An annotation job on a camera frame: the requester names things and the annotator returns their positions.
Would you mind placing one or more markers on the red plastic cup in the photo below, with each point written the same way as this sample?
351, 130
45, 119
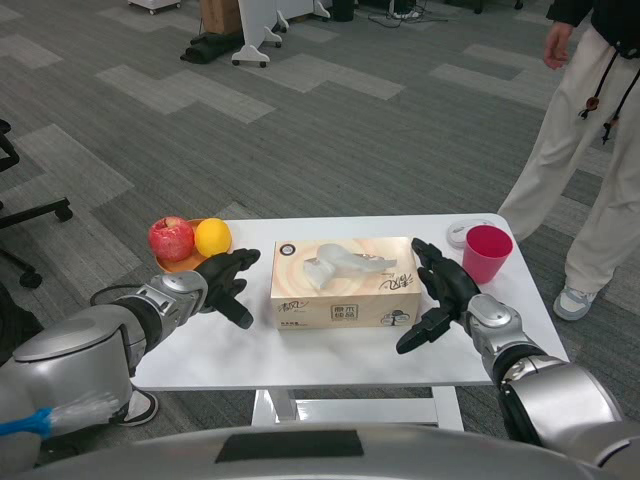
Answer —
482, 260

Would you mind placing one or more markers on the silver robot chest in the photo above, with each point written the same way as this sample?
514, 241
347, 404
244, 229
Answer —
150, 460

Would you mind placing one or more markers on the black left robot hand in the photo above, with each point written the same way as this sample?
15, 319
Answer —
220, 280

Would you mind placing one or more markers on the blue white bristle bundle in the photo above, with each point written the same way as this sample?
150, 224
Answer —
75, 412

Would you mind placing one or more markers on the black floor bag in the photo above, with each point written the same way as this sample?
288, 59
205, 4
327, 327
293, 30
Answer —
210, 47

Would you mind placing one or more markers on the white table frame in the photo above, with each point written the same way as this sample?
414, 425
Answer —
360, 412

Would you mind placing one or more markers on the black waste bin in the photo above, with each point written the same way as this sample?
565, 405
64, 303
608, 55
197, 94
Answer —
343, 10

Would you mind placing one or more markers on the white cabinet on castors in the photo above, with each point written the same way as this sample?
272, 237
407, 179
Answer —
155, 4

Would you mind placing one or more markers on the black white sneaker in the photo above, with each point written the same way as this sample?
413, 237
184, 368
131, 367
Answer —
142, 407

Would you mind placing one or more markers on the white round lid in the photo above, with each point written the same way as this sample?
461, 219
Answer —
456, 232

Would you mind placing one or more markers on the person in beige trousers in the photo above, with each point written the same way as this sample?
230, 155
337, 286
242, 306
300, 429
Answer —
575, 150

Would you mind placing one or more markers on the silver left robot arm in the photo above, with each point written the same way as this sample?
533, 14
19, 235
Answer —
75, 350

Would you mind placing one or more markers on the beige cardboard tissue box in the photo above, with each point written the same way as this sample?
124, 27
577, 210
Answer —
350, 300

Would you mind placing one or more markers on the orange plate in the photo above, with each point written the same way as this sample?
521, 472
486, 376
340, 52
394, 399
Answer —
172, 265

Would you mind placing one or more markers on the black office chair base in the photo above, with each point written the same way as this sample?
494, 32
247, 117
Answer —
30, 210

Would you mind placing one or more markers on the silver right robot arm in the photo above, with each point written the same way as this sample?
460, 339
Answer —
565, 400

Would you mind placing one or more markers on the brown cardboard box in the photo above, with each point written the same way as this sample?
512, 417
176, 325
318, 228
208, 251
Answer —
220, 15

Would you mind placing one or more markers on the red apple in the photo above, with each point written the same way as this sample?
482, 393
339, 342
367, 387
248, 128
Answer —
170, 240

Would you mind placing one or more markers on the white wheeled partition panel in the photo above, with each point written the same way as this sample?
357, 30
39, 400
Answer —
255, 25
320, 7

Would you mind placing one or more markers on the orange fruit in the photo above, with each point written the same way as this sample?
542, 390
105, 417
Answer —
212, 237

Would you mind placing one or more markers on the white tissue sheet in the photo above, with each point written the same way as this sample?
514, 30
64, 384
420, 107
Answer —
335, 255

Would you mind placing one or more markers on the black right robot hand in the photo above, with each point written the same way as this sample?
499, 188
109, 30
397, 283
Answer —
450, 287

